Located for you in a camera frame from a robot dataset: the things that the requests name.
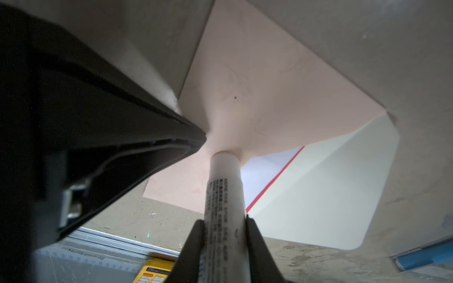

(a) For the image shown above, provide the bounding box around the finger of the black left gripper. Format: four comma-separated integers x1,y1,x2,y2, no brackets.
1,4,206,283

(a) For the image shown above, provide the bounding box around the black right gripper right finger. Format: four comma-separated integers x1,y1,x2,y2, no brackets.
245,216,285,283

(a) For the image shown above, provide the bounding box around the white glue stick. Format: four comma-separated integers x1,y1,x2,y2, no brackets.
198,152,251,283

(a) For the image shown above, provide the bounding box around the highlighter marker pack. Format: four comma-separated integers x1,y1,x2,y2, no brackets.
390,237,453,283

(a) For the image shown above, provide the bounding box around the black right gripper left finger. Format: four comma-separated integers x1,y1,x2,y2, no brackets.
165,219,205,283

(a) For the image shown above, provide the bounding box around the pink lined letter paper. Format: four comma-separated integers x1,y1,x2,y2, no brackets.
241,146,304,213

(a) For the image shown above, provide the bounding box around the yellow calculator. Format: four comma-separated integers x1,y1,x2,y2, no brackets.
133,258,175,283

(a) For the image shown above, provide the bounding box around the pink paper envelope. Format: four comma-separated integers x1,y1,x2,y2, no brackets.
143,1,400,250

